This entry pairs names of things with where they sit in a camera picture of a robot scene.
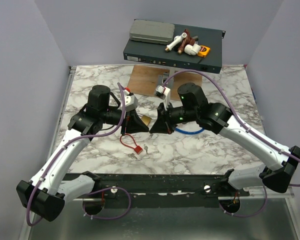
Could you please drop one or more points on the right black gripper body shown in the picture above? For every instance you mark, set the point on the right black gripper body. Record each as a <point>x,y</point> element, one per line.
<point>177,115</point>

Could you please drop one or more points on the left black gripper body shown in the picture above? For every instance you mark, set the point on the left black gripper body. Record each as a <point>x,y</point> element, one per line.
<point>112,116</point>

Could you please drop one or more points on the brass padlock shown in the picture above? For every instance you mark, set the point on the brass padlock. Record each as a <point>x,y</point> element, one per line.
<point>145,119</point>

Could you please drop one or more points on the blue cable lock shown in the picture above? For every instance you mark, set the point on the blue cable lock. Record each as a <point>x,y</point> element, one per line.
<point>185,132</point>

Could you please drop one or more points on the wooden base board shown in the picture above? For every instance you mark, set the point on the wooden base board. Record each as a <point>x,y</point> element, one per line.
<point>144,79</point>

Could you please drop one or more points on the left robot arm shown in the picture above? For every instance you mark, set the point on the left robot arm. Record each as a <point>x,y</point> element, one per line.
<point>45,194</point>

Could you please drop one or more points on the white pvc elbow fitting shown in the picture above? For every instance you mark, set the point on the white pvc elbow fitting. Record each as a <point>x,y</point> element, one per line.
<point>192,50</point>

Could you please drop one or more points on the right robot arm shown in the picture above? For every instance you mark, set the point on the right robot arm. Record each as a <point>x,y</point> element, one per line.
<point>278,163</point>

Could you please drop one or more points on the silver key set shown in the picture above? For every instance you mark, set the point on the silver key set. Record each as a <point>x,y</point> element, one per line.
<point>131,155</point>

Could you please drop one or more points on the yellow tape measure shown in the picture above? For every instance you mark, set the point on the yellow tape measure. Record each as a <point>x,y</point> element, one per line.
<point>204,51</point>

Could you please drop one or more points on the brown pipe fitting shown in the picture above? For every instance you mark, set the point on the brown pipe fitting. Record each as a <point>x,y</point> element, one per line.
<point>186,41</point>

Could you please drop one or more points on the white pvc pipe fitting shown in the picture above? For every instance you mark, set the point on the white pvc pipe fitting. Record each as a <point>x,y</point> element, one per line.
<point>177,40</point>

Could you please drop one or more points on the grey plastic tool case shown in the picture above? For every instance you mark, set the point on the grey plastic tool case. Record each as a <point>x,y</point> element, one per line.
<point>154,32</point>

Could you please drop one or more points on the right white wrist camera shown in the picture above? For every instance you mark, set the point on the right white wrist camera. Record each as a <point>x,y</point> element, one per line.
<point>163,93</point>

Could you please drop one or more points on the metal bracket with lock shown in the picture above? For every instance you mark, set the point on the metal bracket with lock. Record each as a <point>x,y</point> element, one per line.
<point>163,77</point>

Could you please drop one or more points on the black mounting base plate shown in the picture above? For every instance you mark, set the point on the black mounting base plate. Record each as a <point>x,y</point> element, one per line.
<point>163,190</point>

